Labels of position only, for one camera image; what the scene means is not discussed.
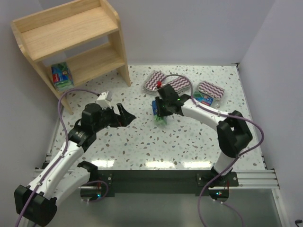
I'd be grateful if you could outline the purple wavy sponge pack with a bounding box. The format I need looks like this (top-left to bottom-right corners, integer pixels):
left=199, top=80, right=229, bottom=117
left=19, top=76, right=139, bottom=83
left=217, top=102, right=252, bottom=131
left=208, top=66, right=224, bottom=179
left=197, top=81, right=225, bottom=100
left=143, top=70, right=166, bottom=95
left=168, top=76, right=191, bottom=95

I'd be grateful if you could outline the wooden three-tier shelf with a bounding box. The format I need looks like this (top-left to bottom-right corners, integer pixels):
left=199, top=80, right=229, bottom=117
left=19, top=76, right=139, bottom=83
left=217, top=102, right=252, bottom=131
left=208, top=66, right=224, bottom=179
left=10, top=0, right=132, bottom=115

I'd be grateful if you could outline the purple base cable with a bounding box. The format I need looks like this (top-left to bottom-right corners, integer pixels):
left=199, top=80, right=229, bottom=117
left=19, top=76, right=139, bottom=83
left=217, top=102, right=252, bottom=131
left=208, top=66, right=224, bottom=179
left=80, top=179, right=109, bottom=203
left=197, top=174, right=244, bottom=227

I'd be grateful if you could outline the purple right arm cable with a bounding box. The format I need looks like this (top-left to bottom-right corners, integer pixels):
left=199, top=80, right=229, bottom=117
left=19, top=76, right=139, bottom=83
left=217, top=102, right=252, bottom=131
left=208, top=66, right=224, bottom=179
left=160, top=74, right=265, bottom=166

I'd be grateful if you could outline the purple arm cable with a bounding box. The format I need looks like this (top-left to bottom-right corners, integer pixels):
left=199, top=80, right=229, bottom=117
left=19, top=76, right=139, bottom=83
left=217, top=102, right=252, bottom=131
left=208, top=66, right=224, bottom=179
left=160, top=74, right=265, bottom=166
left=14, top=88, right=100, bottom=227

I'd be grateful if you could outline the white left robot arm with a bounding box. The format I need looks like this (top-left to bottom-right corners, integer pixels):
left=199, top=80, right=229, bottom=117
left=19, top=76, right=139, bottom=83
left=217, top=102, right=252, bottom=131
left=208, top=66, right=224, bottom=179
left=14, top=103, right=136, bottom=227

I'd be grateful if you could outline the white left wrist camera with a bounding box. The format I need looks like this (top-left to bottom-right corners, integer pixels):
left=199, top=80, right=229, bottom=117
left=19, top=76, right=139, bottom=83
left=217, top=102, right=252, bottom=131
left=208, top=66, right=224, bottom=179
left=97, top=91, right=112, bottom=109

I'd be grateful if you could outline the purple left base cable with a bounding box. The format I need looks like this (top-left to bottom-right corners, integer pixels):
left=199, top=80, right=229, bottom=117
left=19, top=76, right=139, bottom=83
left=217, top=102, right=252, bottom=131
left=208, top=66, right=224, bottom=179
left=80, top=179, right=109, bottom=203

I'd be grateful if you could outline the aluminium frame rail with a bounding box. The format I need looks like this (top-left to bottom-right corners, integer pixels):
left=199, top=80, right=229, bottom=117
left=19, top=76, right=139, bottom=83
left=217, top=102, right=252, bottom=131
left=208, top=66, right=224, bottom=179
left=236, top=170, right=280, bottom=189

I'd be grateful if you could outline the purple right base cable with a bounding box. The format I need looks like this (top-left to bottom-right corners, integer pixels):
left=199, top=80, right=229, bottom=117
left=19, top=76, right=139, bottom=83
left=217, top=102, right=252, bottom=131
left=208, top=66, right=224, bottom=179
left=197, top=174, right=244, bottom=227

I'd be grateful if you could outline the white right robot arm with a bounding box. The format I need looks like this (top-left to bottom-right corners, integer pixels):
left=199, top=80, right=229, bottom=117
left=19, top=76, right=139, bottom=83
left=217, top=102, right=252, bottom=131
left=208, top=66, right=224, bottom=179
left=155, top=84, right=253, bottom=176

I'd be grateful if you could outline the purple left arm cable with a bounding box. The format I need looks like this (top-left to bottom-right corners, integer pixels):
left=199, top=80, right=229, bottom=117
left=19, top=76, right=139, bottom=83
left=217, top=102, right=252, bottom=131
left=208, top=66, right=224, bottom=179
left=14, top=88, right=100, bottom=227

